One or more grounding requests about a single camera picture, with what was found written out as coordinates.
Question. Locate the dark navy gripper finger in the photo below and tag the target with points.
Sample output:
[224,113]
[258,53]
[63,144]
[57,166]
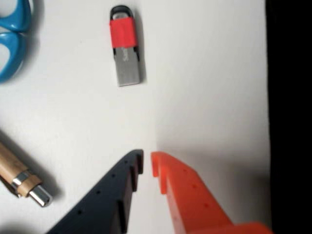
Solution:
[107,195]

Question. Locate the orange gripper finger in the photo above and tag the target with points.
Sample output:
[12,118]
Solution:
[192,202]

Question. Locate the silver usb stick red tape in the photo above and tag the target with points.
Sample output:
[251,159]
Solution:
[126,68]

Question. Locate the brown cardboard ballpoint pen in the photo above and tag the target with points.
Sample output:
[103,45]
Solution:
[9,168]

